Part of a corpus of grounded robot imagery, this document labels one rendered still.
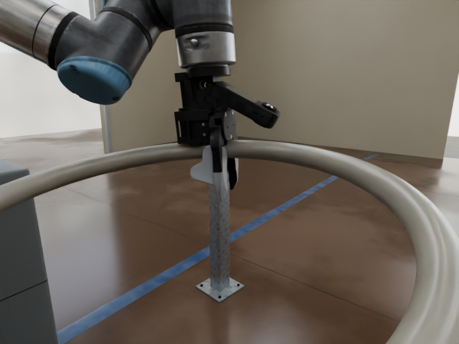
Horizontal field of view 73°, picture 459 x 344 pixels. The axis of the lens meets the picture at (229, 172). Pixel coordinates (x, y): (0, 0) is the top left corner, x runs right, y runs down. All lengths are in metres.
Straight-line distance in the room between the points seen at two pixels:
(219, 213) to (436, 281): 1.47
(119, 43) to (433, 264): 0.45
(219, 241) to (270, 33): 5.94
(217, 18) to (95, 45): 0.17
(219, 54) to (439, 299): 0.40
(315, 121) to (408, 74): 1.79
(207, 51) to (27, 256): 1.03
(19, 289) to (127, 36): 1.04
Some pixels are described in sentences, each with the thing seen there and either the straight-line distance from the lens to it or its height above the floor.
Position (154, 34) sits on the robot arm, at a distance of 0.56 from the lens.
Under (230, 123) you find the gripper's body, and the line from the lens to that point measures 0.52.
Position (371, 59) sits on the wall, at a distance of 6.32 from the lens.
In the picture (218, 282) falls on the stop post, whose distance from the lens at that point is 1.84.
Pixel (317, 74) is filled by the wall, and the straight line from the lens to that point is 6.63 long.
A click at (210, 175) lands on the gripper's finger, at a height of 0.97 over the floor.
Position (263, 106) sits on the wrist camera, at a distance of 0.50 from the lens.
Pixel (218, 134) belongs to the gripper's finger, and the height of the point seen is 1.04.
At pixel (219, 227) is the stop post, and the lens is 1.68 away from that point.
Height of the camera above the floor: 1.10
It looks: 15 degrees down
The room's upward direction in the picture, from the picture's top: straight up
